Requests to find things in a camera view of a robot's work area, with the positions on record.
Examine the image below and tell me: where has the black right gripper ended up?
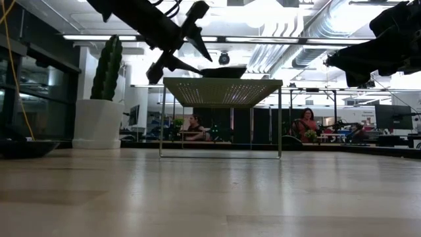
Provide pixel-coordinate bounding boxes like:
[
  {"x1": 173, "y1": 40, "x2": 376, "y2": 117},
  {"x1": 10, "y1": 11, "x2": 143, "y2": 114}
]
[{"x1": 324, "y1": 0, "x2": 421, "y2": 88}]

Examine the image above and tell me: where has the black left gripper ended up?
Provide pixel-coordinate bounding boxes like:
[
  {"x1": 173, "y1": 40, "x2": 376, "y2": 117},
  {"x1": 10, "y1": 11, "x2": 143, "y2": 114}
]
[{"x1": 146, "y1": 0, "x2": 214, "y2": 85}]

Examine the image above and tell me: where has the black leaf-shaped bowl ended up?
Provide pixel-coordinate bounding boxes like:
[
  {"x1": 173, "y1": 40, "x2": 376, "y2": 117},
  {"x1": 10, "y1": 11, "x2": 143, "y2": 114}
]
[
  {"x1": 199, "y1": 66, "x2": 248, "y2": 80},
  {"x1": 0, "y1": 140, "x2": 61, "y2": 160}
]

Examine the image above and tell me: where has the green perforated metal shelf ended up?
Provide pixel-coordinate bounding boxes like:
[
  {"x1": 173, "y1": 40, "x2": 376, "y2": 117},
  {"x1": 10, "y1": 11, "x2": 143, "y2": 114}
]
[{"x1": 159, "y1": 77, "x2": 284, "y2": 160}]

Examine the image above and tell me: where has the black computer monitor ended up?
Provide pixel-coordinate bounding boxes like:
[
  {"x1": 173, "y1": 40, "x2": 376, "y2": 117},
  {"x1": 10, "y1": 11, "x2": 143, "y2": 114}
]
[
  {"x1": 374, "y1": 103, "x2": 414, "y2": 130},
  {"x1": 128, "y1": 104, "x2": 141, "y2": 126}
]

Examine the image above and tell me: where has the person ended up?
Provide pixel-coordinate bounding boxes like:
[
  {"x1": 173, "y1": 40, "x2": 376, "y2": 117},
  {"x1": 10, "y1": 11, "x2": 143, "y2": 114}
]
[
  {"x1": 293, "y1": 107, "x2": 319, "y2": 144},
  {"x1": 186, "y1": 114, "x2": 211, "y2": 142},
  {"x1": 348, "y1": 123, "x2": 369, "y2": 143}
]

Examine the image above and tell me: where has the long ceiling light strip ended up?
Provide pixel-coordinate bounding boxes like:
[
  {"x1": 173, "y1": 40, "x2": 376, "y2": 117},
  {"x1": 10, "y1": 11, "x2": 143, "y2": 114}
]
[{"x1": 62, "y1": 34, "x2": 372, "y2": 46}]

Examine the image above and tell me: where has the black partition panel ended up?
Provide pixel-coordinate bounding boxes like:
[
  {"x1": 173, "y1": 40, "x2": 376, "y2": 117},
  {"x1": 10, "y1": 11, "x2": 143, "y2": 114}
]
[{"x1": 193, "y1": 107, "x2": 297, "y2": 145}]

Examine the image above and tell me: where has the green cactus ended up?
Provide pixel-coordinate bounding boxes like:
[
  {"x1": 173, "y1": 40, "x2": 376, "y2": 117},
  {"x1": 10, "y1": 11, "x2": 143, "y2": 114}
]
[{"x1": 90, "y1": 34, "x2": 124, "y2": 101}]

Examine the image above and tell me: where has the black framed glass cabinet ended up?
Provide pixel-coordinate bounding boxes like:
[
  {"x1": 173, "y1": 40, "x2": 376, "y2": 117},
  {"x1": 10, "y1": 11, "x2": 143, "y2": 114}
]
[{"x1": 0, "y1": 32, "x2": 82, "y2": 142}]

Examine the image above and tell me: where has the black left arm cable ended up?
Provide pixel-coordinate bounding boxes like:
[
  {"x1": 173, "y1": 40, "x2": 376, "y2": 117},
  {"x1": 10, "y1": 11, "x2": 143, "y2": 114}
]
[{"x1": 149, "y1": 0, "x2": 184, "y2": 18}]

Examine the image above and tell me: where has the black gantry frame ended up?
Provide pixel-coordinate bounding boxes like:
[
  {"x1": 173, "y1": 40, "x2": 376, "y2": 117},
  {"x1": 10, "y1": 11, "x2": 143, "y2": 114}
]
[{"x1": 288, "y1": 88, "x2": 338, "y2": 136}]

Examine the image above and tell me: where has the black aluminium table frame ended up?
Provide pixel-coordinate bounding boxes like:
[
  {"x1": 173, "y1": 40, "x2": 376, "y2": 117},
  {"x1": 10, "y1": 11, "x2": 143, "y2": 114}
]
[{"x1": 120, "y1": 140, "x2": 421, "y2": 160}]

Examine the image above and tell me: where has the yellow power cable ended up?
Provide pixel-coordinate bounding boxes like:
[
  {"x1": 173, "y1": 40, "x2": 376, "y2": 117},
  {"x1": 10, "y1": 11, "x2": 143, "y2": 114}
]
[{"x1": 0, "y1": 0, "x2": 36, "y2": 142}]

